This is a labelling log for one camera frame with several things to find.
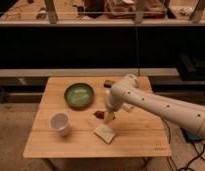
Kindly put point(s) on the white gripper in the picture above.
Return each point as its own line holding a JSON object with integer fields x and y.
{"x": 112, "y": 104}

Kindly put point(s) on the red pepper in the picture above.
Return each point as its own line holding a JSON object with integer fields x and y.
{"x": 99, "y": 114}

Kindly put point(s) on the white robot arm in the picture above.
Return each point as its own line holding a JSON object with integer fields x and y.
{"x": 187, "y": 115}

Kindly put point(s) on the white ceramic cup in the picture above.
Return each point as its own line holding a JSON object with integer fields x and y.
{"x": 59, "y": 123}

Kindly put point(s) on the beige sponge block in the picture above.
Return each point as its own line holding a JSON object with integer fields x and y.
{"x": 105, "y": 133}

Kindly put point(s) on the white crumpled packet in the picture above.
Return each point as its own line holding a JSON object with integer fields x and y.
{"x": 125, "y": 106}

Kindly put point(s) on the dark rectangular bar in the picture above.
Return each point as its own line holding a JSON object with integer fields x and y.
{"x": 108, "y": 83}

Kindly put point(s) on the green plate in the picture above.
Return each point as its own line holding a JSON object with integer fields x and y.
{"x": 79, "y": 95}

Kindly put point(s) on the wooden table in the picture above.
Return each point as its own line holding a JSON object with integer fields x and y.
{"x": 138, "y": 133}

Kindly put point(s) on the long wooden bench shelf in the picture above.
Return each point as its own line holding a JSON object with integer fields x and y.
{"x": 95, "y": 13}

